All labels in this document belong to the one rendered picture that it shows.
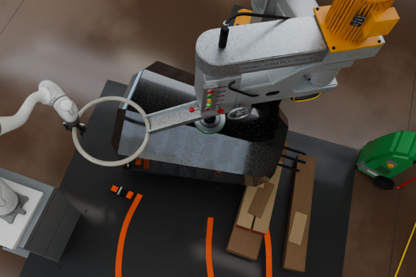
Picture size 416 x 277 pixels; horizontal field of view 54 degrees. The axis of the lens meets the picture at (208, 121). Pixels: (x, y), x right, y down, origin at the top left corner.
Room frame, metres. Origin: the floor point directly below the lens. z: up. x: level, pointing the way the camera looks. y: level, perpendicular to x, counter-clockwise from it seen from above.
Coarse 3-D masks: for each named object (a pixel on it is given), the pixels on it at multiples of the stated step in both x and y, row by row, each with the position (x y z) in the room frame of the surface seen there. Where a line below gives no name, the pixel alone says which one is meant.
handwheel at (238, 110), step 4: (236, 104) 1.13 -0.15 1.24; (236, 108) 1.08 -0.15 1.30; (240, 108) 1.08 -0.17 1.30; (244, 108) 1.08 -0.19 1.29; (248, 108) 1.09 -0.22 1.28; (228, 112) 1.06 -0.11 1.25; (232, 112) 1.06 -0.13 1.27; (236, 112) 1.08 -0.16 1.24; (240, 112) 1.08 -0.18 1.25; (244, 112) 1.09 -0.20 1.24; (248, 112) 1.10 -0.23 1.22; (228, 116) 1.05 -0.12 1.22; (236, 116) 1.09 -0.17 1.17; (240, 116) 1.09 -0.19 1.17; (244, 116) 1.09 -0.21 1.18
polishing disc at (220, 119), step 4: (216, 116) 1.21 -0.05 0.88; (220, 116) 1.21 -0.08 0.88; (224, 116) 1.22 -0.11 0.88; (200, 120) 1.16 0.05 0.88; (216, 120) 1.18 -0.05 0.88; (220, 120) 1.18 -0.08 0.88; (224, 120) 1.19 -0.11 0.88; (196, 124) 1.12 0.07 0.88; (200, 124) 1.13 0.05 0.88; (204, 124) 1.13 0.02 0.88; (208, 124) 1.14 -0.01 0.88; (212, 124) 1.14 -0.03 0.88; (216, 124) 1.15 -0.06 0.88; (220, 124) 1.15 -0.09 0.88; (200, 128) 1.10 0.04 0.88; (204, 128) 1.10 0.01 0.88; (208, 128) 1.11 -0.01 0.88; (212, 128) 1.11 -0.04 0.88; (216, 128) 1.12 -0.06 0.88; (220, 128) 1.12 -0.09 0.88; (208, 132) 1.08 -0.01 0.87; (212, 132) 1.09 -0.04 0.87
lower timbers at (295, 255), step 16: (304, 160) 1.29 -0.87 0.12; (304, 176) 1.15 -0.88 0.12; (304, 192) 1.01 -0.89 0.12; (304, 208) 0.88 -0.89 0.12; (288, 224) 0.73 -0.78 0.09; (240, 240) 0.54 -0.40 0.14; (256, 240) 0.56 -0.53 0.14; (304, 240) 0.62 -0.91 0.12; (240, 256) 0.44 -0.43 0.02; (256, 256) 0.44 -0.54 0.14; (288, 256) 0.48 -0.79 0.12; (304, 256) 0.50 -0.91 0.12
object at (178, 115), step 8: (184, 104) 1.18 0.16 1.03; (192, 104) 1.19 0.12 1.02; (160, 112) 1.12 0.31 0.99; (168, 112) 1.14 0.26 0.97; (176, 112) 1.14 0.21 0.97; (184, 112) 1.15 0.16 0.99; (152, 120) 1.08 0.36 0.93; (160, 120) 1.08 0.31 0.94; (168, 120) 1.09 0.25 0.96; (176, 120) 1.09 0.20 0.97; (184, 120) 1.07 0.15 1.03; (192, 120) 1.08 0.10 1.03; (152, 128) 1.02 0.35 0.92; (160, 128) 1.01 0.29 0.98; (168, 128) 1.03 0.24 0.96
